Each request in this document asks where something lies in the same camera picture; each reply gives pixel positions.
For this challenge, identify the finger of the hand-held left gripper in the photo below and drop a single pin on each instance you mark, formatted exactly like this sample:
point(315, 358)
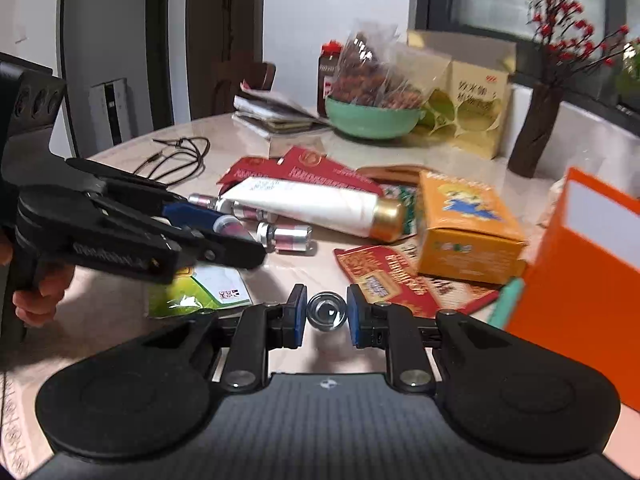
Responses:
point(220, 252)
point(192, 216)

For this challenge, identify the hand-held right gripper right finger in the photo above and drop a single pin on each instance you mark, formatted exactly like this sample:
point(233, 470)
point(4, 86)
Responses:
point(354, 317)

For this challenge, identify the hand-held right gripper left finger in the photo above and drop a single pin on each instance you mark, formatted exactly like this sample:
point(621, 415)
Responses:
point(299, 317)

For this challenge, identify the dark glass vial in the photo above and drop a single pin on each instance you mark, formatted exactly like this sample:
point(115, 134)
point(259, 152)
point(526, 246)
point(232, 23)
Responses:
point(327, 311)

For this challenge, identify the pink vial silver cap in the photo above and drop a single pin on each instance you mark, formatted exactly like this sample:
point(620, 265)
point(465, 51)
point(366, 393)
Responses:
point(202, 201)
point(252, 212)
point(287, 239)
point(231, 226)

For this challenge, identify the large orange box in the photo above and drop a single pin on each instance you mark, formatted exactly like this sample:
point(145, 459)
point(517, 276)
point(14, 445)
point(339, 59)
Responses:
point(585, 285)

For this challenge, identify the beige patterned desktop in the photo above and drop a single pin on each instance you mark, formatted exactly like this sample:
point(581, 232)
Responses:
point(295, 270)

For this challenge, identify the person's left hand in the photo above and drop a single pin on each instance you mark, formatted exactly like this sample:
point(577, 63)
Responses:
point(50, 292)

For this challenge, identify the green white sachet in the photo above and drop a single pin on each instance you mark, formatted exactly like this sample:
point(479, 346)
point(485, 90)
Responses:
point(210, 285)

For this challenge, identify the red printed snack packet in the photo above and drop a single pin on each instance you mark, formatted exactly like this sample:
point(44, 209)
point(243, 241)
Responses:
point(390, 275)

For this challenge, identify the white tube gold cap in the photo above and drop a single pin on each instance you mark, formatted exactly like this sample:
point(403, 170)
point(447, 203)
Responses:
point(310, 205)

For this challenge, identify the green patterned packet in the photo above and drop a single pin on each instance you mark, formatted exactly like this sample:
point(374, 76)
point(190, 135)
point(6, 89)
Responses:
point(402, 207)

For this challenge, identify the white appliance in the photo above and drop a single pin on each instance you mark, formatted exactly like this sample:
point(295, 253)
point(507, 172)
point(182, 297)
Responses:
point(111, 112)

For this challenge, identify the brown notebook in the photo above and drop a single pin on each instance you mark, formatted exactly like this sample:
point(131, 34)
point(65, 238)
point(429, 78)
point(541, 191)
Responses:
point(280, 127)

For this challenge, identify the small orange cartoon carton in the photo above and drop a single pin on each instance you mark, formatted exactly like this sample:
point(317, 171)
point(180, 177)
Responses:
point(465, 230)

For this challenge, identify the dark wooden chair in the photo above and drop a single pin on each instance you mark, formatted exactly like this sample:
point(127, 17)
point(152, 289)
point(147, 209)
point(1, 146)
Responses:
point(250, 85)

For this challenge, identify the stack of books papers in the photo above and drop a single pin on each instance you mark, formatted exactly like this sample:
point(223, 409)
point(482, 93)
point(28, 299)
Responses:
point(280, 102)

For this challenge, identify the wooden comb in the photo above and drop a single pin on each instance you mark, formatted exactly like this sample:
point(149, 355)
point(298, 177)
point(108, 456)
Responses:
point(392, 174)

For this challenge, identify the brown bottle red cap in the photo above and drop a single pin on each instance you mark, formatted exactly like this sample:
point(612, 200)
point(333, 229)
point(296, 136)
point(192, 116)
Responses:
point(327, 75)

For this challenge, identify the green bowl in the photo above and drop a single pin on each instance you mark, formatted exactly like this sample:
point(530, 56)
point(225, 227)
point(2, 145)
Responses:
point(372, 121)

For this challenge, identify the dark wooden door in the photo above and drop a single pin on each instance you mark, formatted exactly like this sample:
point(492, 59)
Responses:
point(220, 20)

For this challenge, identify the bag of red dates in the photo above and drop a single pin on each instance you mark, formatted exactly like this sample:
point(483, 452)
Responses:
point(365, 70)

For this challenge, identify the yellow carton box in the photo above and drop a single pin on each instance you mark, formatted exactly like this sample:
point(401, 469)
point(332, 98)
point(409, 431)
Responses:
point(477, 115)

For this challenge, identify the bag of nuts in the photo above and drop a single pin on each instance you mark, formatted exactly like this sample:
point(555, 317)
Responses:
point(415, 80)

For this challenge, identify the brown twisted vase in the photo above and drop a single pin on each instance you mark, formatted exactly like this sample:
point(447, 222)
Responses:
point(537, 130)

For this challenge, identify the yellow tea box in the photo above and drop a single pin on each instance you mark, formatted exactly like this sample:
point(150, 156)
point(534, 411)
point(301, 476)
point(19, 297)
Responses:
point(480, 47)

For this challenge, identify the green potted plant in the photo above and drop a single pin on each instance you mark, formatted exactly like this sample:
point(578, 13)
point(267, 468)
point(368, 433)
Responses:
point(631, 72)

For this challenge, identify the red berry branches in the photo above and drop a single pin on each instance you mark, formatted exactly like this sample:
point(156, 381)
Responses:
point(570, 10)

